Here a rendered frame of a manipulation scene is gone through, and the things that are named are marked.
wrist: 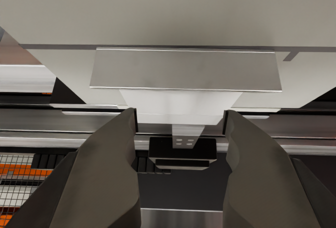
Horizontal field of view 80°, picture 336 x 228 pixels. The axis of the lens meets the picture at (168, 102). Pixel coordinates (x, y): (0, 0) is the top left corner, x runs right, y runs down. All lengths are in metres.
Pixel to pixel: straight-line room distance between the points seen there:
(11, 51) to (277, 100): 0.23
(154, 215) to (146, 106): 0.09
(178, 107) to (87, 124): 0.32
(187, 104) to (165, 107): 0.02
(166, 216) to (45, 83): 0.18
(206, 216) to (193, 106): 0.09
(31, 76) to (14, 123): 0.32
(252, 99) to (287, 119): 0.33
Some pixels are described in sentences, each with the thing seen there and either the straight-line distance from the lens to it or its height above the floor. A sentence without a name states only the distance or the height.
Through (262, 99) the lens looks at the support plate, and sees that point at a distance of 0.17.
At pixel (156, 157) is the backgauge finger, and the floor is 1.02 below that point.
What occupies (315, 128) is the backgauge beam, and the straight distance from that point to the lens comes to 0.51.
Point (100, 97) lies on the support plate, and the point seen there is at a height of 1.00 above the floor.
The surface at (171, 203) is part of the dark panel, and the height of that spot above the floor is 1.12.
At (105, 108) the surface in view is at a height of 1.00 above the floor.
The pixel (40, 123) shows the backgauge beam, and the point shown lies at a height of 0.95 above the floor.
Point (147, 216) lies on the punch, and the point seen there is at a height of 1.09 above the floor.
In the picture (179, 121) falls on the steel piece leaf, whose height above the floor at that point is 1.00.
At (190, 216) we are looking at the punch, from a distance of 0.18.
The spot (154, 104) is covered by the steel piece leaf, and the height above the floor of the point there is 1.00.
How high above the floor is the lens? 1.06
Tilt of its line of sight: 22 degrees down
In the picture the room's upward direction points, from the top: 178 degrees counter-clockwise
